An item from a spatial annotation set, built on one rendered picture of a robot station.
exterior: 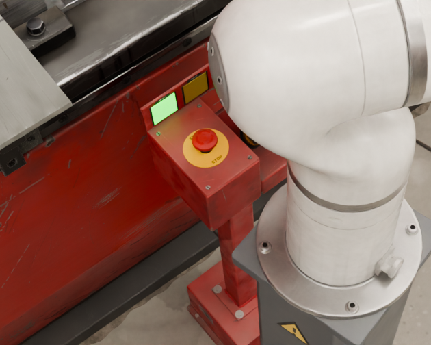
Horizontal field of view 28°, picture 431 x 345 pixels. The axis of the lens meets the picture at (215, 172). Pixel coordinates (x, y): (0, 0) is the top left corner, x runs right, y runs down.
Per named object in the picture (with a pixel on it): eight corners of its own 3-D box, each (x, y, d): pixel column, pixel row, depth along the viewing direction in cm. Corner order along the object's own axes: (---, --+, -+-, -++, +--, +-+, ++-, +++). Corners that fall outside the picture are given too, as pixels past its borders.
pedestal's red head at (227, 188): (212, 233, 139) (203, 176, 124) (154, 169, 146) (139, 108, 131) (305, 165, 145) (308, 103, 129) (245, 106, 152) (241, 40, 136)
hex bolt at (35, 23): (33, 38, 131) (31, 32, 130) (24, 28, 132) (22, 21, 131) (48, 30, 132) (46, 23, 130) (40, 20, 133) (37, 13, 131)
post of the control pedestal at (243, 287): (240, 308, 190) (226, 186, 144) (225, 291, 192) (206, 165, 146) (258, 294, 191) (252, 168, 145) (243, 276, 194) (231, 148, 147)
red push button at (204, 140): (204, 165, 133) (202, 152, 130) (188, 148, 134) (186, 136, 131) (224, 150, 134) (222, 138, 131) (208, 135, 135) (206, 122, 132)
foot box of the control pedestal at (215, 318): (252, 389, 192) (251, 372, 182) (186, 309, 203) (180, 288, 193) (319, 335, 198) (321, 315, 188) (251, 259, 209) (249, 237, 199)
